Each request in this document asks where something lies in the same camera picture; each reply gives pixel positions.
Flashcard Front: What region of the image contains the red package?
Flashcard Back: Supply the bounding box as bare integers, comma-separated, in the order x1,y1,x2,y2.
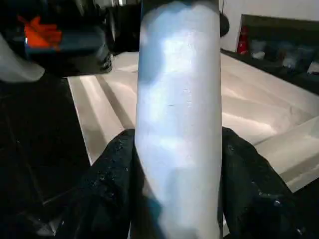
236,24,250,55

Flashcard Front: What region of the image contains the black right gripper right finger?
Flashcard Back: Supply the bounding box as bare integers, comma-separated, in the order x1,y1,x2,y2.
220,126,319,239

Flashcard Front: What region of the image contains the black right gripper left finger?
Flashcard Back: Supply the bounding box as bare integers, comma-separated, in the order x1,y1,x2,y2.
62,128,148,239

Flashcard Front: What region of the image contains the white plastic table leg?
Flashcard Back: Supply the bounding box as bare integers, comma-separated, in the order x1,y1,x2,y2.
134,0,223,239

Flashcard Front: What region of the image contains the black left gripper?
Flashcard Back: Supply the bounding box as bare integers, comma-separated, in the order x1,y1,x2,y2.
17,14,113,75

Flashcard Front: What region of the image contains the white glass-door cabinet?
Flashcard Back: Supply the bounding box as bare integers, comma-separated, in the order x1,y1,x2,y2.
219,0,319,75

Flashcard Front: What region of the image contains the white plastic table top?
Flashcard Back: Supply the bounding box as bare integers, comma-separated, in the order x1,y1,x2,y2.
67,49,319,195

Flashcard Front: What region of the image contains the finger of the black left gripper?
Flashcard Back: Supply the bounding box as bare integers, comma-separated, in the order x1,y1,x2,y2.
219,13,230,38

